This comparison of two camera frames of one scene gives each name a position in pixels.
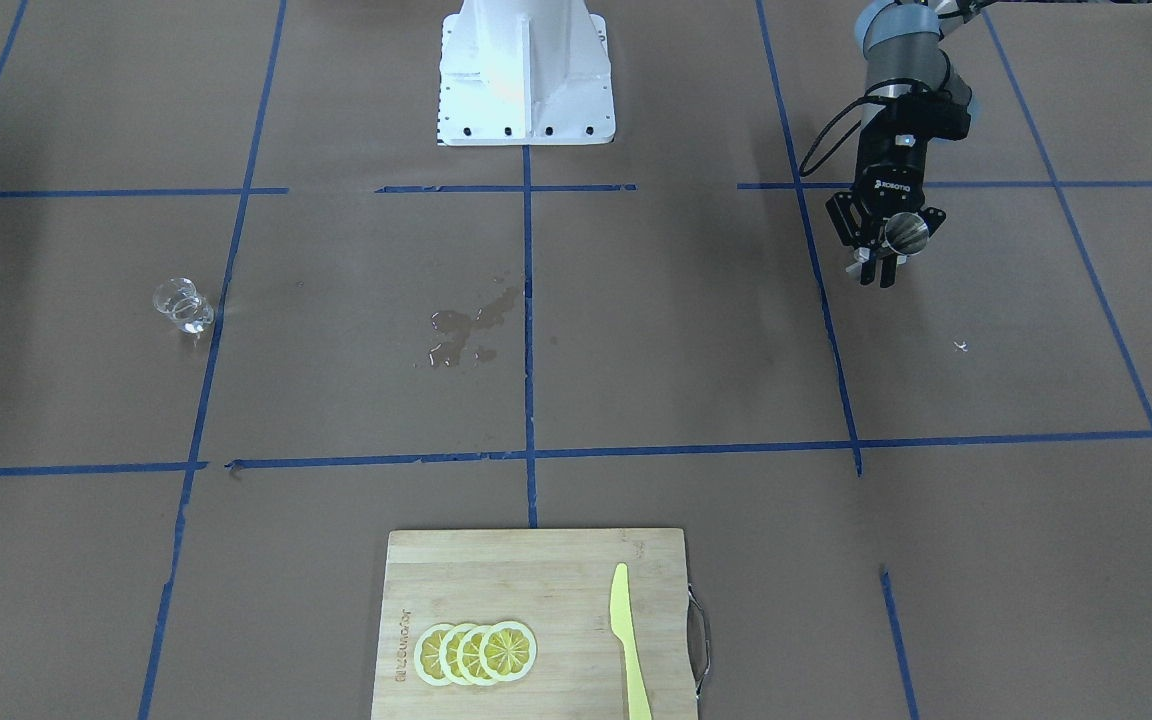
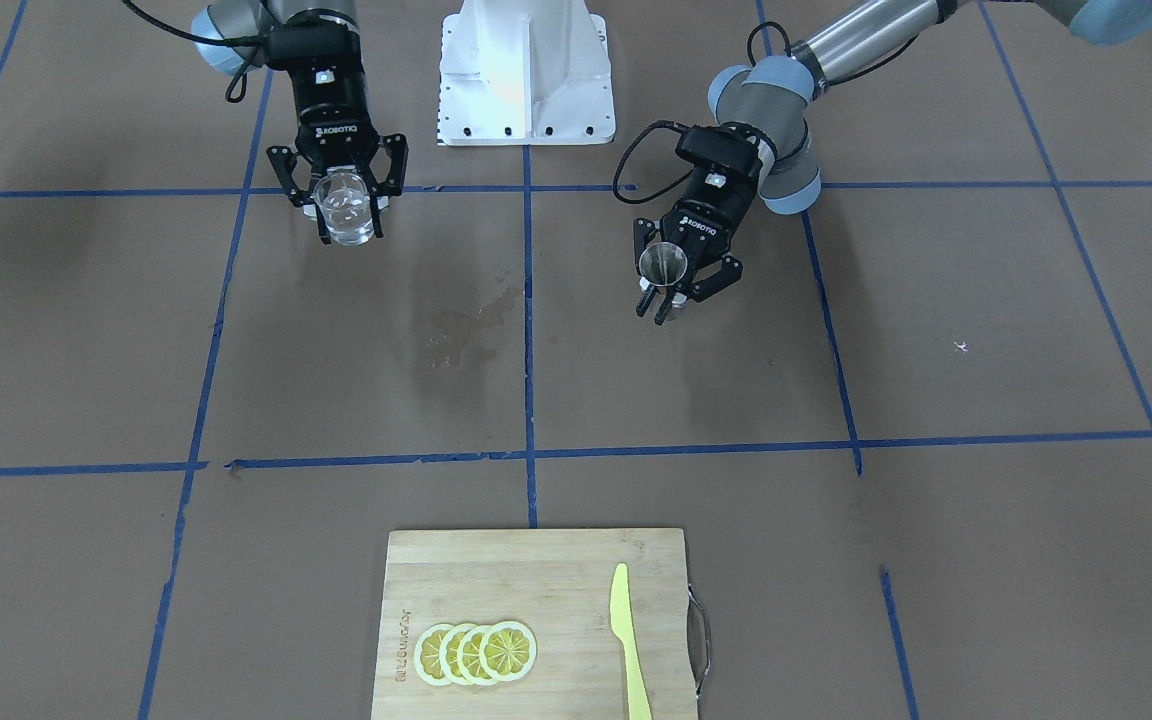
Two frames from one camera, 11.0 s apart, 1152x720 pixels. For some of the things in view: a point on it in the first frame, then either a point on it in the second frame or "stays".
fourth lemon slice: [427, 654] stays
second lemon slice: [469, 655] stays
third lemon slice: [449, 650] stays
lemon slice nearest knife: [508, 651] stays
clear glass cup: [179, 298] → [344, 197]
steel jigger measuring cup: [906, 233] → [662, 263]
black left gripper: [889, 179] → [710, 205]
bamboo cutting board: [557, 582] stays
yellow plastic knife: [620, 620] stays
